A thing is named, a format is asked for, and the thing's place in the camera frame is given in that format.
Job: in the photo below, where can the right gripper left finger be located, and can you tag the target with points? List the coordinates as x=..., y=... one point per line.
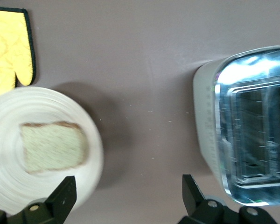
x=49, y=210

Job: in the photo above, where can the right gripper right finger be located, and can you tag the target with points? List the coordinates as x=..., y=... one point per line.
x=200, y=210

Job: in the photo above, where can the slice of bread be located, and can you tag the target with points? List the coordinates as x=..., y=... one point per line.
x=53, y=147

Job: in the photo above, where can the round wooden plate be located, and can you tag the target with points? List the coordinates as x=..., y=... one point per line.
x=60, y=105

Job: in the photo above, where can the chrome and cream toaster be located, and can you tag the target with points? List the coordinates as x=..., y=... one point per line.
x=247, y=140

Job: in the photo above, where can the yellow quilted oven mitt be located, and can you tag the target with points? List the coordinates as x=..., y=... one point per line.
x=9, y=46

